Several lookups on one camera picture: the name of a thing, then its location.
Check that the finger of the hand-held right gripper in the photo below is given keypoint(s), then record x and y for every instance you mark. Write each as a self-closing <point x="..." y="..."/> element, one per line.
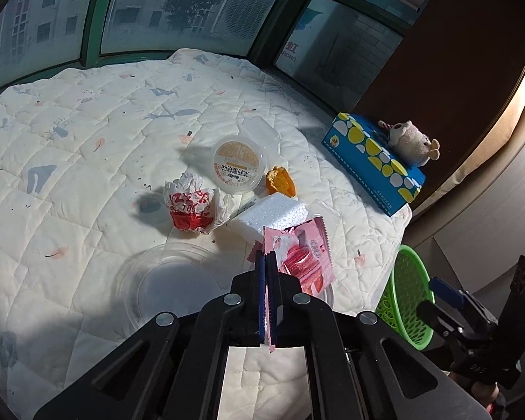
<point x="442" y="288"/>
<point x="433" y="315"/>

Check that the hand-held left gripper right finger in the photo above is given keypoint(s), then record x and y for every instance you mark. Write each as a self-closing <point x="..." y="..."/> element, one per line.
<point x="272" y="297"/>

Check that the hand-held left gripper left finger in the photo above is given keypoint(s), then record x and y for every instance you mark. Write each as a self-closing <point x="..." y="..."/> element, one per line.
<point x="259" y="297"/>

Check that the green plastic mesh basket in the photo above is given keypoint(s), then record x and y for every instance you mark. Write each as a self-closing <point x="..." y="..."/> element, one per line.
<point x="402" y="288"/>

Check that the pink snack wrapper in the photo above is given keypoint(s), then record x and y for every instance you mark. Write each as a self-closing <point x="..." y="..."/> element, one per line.
<point x="306" y="258"/>

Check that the white foam block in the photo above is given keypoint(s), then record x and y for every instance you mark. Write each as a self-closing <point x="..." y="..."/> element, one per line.
<point x="267" y="216"/>

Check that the red white paper wrapper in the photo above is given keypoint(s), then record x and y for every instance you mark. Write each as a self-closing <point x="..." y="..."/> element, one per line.
<point x="188" y="210"/>

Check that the orange peel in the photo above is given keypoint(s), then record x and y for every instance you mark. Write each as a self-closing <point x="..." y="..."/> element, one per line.
<point x="280" y="181"/>

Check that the round cup with orange label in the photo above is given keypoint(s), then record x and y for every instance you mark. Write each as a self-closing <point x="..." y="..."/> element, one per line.
<point x="238" y="162"/>

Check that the person's right hand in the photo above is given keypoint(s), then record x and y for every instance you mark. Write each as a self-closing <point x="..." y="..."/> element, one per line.
<point x="481" y="393"/>

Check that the white wardrobe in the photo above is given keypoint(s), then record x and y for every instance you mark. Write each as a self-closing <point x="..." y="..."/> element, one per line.
<point x="485" y="236"/>

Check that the clear round plastic lid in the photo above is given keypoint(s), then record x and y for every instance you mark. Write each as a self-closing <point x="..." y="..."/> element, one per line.
<point x="170" y="280"/>

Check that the blue spotted tissue box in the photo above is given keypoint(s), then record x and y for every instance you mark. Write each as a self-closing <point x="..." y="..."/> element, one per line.
<point x="367" y="157"/>

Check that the small plush toy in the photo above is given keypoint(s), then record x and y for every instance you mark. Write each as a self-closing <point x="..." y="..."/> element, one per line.
<point x="409" y="140"/>

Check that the dark wooden pillar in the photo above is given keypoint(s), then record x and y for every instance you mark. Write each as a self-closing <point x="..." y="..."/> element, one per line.
<point x="442" y="61"/>

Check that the white quilted printed mat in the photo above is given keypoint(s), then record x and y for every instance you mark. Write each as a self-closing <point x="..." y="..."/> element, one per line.
<point x="92" y="140"/>

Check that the outdoor air conditioner unit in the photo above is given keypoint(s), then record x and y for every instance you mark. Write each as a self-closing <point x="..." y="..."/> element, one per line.
<point x="249" y="4"/>

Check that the green window frame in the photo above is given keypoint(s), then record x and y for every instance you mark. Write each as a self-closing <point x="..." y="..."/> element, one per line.
<point x="92" y="30"/>

